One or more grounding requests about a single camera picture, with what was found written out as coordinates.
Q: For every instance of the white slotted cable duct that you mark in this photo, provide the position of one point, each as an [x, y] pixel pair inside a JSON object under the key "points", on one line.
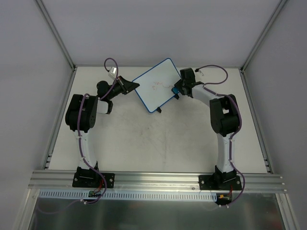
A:
{"points": [[128, 195]]}

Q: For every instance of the blue whiteboard eraser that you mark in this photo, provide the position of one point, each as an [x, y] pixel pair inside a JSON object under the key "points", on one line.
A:
{"points": [[175, 90]]}

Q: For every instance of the right aluminium frame post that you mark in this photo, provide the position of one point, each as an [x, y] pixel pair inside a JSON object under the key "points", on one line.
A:
{"points": [[268, 25]]}

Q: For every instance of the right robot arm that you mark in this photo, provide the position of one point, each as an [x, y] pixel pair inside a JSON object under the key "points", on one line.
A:
{"points": [[225, 119]]}

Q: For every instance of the aluminium front rail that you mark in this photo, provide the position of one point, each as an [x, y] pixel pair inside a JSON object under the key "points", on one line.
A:
{"points": [[157, 181]]}

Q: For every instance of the blue framed whiteboard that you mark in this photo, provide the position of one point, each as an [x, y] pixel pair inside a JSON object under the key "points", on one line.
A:
{"points": [[156, 84]]}

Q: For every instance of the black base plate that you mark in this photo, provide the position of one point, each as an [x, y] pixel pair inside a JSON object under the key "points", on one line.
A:
{"points": [[207, 182], [94, 181]]}

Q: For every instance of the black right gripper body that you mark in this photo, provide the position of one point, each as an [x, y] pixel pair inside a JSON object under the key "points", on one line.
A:
{"points": [[182, 86]]}

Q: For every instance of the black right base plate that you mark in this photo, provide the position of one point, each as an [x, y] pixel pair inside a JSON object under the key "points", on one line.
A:
{"points": [[207, 182]]}

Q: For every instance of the aluminium frame post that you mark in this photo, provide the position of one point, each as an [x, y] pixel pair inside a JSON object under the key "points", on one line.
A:
{"points": [[43, 10], [268, 25]]}

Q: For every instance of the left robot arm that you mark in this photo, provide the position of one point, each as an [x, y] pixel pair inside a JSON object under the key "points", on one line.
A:
{"points": [[82, 111]]}

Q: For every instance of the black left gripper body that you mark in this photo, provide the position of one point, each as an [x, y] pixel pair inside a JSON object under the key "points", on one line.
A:
{"points": [[124, 86]]}

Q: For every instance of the left aluminium frame post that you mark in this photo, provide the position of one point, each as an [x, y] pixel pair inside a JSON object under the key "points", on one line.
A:
{"points": [[43, 10]]}

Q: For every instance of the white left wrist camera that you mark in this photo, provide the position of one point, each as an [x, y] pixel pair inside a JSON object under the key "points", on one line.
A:
{"points": [[113, 72]]}

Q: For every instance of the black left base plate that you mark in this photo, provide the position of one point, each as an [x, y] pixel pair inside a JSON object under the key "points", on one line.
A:
{"points": [[94, 181]]}

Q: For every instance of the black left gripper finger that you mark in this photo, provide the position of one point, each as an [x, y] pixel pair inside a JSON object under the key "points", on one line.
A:
{"points": [[128, 90], [126, 83]]}

